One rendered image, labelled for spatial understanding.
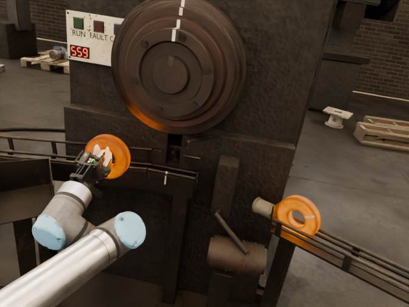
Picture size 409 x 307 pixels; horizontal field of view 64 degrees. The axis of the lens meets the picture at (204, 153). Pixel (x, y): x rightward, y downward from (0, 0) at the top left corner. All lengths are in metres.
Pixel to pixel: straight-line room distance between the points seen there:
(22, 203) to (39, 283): 0.67
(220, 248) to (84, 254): 0.64
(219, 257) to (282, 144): 0.50
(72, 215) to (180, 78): 0.51
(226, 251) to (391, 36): 6.77
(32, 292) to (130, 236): 0.24
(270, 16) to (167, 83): 0.44
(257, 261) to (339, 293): 0.88
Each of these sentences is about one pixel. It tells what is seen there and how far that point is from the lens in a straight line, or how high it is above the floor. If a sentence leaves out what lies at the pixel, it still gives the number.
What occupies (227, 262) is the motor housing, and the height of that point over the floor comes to 0.49.
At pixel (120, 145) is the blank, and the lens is 1.11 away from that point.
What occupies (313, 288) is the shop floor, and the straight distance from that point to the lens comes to 2.04.
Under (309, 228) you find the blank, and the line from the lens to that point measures 1.20.
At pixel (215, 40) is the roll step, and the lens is 1.10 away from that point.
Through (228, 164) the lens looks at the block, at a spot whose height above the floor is 0.80.
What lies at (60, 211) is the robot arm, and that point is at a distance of 0.92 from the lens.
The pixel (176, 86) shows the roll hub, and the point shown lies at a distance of 1.08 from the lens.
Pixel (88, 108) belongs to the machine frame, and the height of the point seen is 0.87.
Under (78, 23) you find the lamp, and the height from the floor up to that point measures 1.20.
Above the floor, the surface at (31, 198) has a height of 0.60.
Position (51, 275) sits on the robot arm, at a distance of 0.73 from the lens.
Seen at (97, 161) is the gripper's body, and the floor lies 0.87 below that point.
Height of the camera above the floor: 1.35
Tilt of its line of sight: 25 degrees down
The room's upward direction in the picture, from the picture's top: 9 degrees clockwise
